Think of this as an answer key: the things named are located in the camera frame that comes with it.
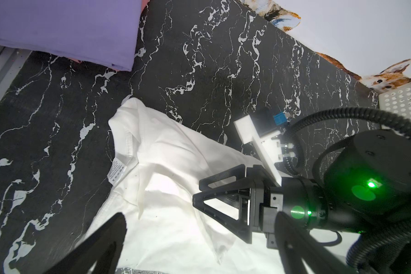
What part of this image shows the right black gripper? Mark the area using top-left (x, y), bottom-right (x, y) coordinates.
top-left (192, 164), bottom-right (283, 248)

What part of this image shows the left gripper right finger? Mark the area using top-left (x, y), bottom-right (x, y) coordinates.
top-left (274, 212), bottom-right (354, 274)

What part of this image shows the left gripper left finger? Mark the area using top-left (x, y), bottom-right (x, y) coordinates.
top-left (46, 212), bottom-right (127, 274)

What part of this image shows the white printed t-shirt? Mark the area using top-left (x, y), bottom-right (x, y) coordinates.
top-left (88, 98), bottom-right (284, 274)

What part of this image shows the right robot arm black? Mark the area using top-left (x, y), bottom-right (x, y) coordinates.
top-left (192, 107), bottom-right (411, 274)

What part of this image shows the white plastic basket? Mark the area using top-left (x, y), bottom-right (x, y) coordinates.
top-left (379, 83), bottom-right (411, 120)

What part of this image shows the folded purple t-shirt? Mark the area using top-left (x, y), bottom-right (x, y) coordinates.
top-left (0, 0), bottom-right (142, 71)

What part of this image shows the folded pink t-shirt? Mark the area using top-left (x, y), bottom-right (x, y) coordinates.
top-left (141, 0), bottom-right (150, 12)

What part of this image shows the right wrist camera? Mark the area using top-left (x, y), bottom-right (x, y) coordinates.
top-left (234, 115), bottom-right (296, 186)

